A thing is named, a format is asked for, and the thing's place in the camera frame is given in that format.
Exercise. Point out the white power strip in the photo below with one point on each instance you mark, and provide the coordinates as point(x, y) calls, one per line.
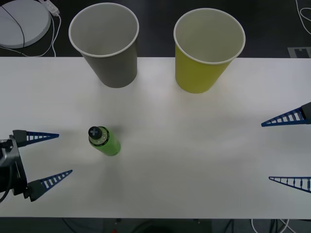
point(52, 6)

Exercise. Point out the grey floor plate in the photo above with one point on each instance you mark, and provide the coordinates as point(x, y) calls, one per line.
point(300, 52)

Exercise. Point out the green bottle with black cap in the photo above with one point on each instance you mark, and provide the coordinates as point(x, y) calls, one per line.
point(109, 144)

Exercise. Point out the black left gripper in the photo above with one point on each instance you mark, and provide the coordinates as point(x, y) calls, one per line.
point(19, 178)

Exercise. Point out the yellow-green waste bin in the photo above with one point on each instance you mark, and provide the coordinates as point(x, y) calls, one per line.
point(196, 75)

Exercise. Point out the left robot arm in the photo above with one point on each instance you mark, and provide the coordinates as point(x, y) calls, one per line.
point(8, 153)

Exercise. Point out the grey waste bin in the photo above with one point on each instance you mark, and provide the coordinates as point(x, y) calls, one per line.
point(116, 70)

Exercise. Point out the pale grey round base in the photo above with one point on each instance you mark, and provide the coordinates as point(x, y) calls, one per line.
point(12, 24)

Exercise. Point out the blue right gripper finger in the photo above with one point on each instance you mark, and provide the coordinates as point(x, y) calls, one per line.
point(306, 184)
point(305, 114)

